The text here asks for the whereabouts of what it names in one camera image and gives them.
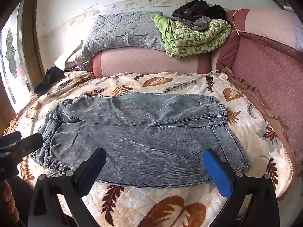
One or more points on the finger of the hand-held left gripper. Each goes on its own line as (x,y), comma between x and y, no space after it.
(30,144)

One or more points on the black garment on quilt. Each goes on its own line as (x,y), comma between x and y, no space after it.
(198,9)

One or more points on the grey quilted blanket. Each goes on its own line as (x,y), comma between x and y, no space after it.
(123,32)

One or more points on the purple printed item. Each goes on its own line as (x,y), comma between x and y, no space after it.
(84,66)

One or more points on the grey-blue denim pants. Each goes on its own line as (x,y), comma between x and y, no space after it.
(146,141)

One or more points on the small black cloth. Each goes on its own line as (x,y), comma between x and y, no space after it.
(48,79)

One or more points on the person's left hand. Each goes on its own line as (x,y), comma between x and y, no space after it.
(7,201)

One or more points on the cream leaf-print blanket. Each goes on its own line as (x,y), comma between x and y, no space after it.
(180,85)

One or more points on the green patterned quilt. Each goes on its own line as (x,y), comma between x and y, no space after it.
(194,37)

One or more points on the grey garment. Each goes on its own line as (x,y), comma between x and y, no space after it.
(198,23)

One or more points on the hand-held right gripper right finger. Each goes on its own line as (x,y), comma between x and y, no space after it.
(217,175)

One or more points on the white pillow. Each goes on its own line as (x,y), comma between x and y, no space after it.
(67,60)

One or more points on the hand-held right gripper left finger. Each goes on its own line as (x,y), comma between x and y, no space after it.
(92,170)

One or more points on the pink bolster cushion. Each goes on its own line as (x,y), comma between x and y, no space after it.
(151,62)

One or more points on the brown frilled cover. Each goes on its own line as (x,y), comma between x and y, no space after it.
(265,104)

